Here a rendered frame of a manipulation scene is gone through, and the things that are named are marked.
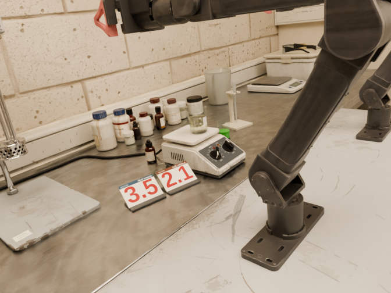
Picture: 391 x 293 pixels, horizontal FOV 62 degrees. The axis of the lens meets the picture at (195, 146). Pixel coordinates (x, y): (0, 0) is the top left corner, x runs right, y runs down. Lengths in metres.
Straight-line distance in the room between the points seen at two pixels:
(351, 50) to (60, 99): 0.99
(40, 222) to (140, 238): 0.25
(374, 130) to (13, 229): 0.99
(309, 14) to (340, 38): 1.75
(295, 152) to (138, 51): 1.01
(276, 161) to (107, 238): 0.36
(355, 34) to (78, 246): 0.58
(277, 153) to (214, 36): 1.30
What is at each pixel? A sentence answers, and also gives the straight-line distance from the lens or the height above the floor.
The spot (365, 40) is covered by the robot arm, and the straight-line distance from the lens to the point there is 0.43.
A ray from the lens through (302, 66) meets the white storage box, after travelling 1.86.
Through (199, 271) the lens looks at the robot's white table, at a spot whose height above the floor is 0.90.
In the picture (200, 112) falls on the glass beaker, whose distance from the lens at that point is 0.88.
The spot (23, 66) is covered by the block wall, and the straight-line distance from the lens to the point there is 1.18.
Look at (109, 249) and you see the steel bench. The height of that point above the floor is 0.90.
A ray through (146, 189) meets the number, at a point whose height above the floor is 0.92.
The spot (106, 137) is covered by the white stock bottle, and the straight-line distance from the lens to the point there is 1.15.
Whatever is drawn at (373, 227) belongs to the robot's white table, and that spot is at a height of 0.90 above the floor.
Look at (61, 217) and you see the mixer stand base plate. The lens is 0.80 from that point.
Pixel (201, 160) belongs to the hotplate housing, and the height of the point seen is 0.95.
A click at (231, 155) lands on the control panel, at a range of 0.87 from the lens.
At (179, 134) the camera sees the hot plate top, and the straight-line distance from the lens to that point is 0.92.
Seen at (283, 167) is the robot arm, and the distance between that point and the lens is 0.54.
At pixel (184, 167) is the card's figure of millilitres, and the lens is 0.85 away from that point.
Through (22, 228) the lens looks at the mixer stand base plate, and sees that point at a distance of 0.82.
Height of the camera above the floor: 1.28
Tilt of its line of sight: 21 degrees down
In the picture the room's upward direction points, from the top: 7 degrees counter-clockwise
